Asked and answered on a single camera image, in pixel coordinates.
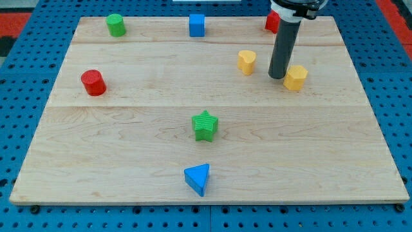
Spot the green star block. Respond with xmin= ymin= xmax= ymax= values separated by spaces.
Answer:
xmin=192 ymin=110 xmax=218 ymax=142

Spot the wooden board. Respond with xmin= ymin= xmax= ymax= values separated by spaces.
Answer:
xmin=10 ymin=17 xmax=409 ymax=206

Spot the blue triangle block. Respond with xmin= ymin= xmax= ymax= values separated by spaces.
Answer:
xmin=184 ymin=164 xmax=210 ymax=197

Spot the yellow heart block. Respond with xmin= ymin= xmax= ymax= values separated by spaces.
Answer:
xmin=237 ymin=50 xmax=257 ymax=75

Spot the blue cube block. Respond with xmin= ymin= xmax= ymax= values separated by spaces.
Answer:
xmin=189 ymin=14 xmax=205 ymax=37

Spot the yellow hexagon block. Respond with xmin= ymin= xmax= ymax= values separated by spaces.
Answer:
xmin=283 ymin=65 xmax=308 ymax=91

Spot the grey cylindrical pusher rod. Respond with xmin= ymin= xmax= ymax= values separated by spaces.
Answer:
xmin=268 ymin=19 xmax=301 ymax=79

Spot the red cylinder block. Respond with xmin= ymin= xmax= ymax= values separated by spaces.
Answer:
xmin=80 ymin=70 xmax=106 ymax=96

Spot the red block behind pusher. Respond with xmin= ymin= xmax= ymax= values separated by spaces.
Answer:
xmin=265 ymin=10 xmax=280 ymax=34

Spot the green cylinder block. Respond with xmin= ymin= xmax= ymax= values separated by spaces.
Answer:
xmin=106 ymin=14 xmax=126 ymax=37

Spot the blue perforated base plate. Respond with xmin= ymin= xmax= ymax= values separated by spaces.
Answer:
xmin=1 ymin=0 xmax=411 ymax=231

